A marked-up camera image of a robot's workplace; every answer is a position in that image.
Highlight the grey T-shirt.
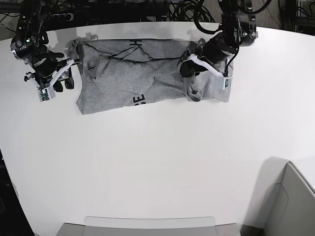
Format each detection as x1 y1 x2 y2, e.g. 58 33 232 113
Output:
68 38 231 115

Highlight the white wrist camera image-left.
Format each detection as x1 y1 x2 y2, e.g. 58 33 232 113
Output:
37 87 56 102

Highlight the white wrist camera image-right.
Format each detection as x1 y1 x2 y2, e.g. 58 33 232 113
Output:
219 76 232 90

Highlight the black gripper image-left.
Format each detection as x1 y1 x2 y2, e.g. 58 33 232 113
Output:
24 50 74 92

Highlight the grey chair bottom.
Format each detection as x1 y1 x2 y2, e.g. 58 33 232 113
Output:
58 216 241 236

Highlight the black cable bundle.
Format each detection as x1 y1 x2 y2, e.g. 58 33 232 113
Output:
169 1 216 23

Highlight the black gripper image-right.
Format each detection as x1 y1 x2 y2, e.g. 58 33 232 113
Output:
179 32 238 78

